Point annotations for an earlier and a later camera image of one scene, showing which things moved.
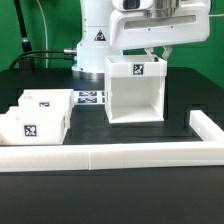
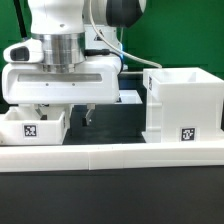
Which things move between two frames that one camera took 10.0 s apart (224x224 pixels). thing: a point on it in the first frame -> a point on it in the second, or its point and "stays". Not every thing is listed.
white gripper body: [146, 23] -> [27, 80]
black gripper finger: [149, 50] -> [39, 111]
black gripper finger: [167, 51] -> [90, 107]
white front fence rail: [113, 156] stays
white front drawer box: [34, 125] stays
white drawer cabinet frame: [135, 89] -> [183, 105]
